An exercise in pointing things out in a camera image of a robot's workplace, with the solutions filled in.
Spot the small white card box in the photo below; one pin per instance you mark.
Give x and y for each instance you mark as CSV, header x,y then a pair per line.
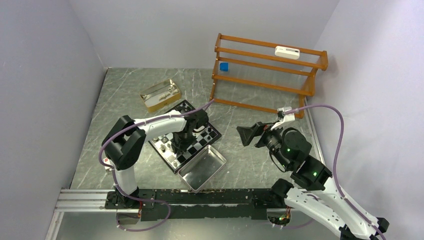
x,y
108,165

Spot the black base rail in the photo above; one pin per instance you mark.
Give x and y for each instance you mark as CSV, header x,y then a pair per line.
x,y
156,204

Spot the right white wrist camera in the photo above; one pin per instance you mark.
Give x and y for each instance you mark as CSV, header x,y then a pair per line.
x,y
285,117

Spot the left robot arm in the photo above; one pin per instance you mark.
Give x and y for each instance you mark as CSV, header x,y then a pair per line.
x,y
125,141

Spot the gold tin of white pieces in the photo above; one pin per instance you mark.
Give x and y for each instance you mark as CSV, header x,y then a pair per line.
x,y
160,95

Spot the white rectangular device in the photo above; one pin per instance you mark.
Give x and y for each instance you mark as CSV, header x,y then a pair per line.
x,y
287,52

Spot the orange wooden rack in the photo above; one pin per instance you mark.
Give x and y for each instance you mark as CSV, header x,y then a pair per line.
x,y
253,63

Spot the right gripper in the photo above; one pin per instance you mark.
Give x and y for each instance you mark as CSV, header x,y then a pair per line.
x,y
247,133

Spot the silver metal tin lid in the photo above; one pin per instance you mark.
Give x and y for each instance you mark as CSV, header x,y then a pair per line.
x,y
203,167

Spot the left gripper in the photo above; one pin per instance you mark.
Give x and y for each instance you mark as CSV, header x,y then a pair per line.
x,y
179,148

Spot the black white chessboard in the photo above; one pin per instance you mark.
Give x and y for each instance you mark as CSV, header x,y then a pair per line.
x,y
205,134

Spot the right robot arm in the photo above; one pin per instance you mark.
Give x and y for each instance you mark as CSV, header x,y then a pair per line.
x,y
314,190

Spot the blue cube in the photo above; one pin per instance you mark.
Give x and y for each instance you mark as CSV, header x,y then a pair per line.
x,y
223,66

